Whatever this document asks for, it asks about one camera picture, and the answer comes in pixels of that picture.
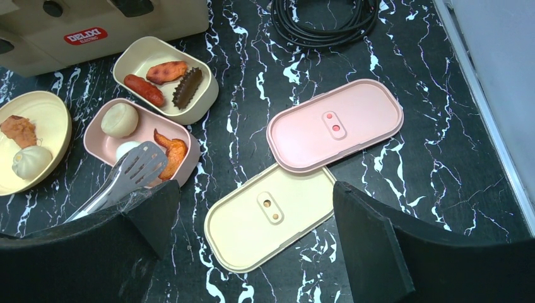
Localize pink lunch box lid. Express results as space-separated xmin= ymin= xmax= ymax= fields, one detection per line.
xmin=266 ymin=79 xmax=404 ymax=173

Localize tan plastic toolbox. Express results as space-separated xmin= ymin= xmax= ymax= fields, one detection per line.
xmin=1 ymin=1 xmax=209 ymax=77

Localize white steamed bao bun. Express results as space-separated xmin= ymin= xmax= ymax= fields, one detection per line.
xmin=11 ymin=145 xmax=52 ymax=180

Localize fried chicken piece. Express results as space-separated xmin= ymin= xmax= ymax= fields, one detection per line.
xmin=1 ymin=115 xmax=37 ymax=149

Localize pink lunch box tray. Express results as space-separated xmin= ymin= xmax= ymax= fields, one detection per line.
xmin=84 ymin=98 xmax=201 ymax=187

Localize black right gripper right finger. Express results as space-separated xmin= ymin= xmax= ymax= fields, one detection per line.
xmin=332 ymin=181 xmax=534 ymax=302

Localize coiled black cable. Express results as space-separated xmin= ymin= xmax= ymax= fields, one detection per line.
xmin=270 ymin=0 xmax=382 ymax=49

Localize white boiled egg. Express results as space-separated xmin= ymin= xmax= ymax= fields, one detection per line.
xmin=115 ymin=141 xmax=141 ymax=161

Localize beige lunch box tray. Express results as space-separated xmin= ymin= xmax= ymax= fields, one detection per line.
xmin=113 ymin=37 xmax=219 ymax=125

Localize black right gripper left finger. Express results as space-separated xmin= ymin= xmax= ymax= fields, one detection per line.
xmin=1 ymin=181 xmax=180 ymax=302

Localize round beige bun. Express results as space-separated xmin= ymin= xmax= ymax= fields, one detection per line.
xmin=101 ymin=103 xmax=139 ymax=138

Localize beige lunch box lid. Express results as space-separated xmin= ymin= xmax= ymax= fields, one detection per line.
xmin=204 ymin=163 xmax=336 ymax=273

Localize grilled red sausage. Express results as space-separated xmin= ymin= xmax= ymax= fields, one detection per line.
xmin=146 ymin=61 xmax=188 ymax=85

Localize dark brown sea cucumber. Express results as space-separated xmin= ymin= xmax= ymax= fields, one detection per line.
xmin=172 ymin=68 xmax=203 ymax=110

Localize white metal food tongs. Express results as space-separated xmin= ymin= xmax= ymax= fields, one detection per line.
xmin=66 ymin=141 xmax=168 ymax=222

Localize orange chicken wing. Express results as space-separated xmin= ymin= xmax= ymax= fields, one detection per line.
xmin=153 ymin=128 xmax=188 ymax=181

